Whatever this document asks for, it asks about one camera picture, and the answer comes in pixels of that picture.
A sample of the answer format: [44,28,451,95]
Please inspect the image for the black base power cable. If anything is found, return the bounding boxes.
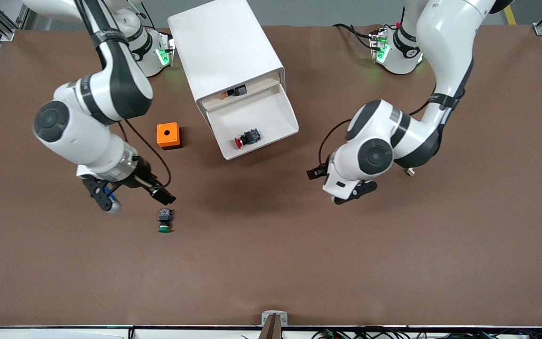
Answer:
[332,23,375,48]

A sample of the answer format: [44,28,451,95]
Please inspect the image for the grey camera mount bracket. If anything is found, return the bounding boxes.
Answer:
[259,310,288,339]

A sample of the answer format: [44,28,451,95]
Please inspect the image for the brown table mat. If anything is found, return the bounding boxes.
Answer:
[0,24,542,328]

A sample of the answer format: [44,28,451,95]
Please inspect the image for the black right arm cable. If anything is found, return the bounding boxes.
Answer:
[76,0,173,191]

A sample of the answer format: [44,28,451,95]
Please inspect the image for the black cable bundle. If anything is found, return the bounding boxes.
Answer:
[311,326,542,339]

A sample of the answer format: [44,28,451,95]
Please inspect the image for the white ledge with black rim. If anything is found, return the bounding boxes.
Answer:
[0,325,542,339]

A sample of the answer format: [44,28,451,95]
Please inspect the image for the red mushroom push button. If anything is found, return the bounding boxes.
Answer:
[234,128,261,149]

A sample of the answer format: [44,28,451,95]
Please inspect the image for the orange button enclosure box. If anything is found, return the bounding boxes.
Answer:
[157,122,182,150]

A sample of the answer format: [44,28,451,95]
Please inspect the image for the green mushroom push button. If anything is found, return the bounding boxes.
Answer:
[158,209,174,234]

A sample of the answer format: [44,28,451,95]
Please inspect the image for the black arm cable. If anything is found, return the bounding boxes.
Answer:
[76,0,173,191]
[318,97,436,168]

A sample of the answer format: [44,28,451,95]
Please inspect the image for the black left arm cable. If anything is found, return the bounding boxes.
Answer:
[318,97,436,168]

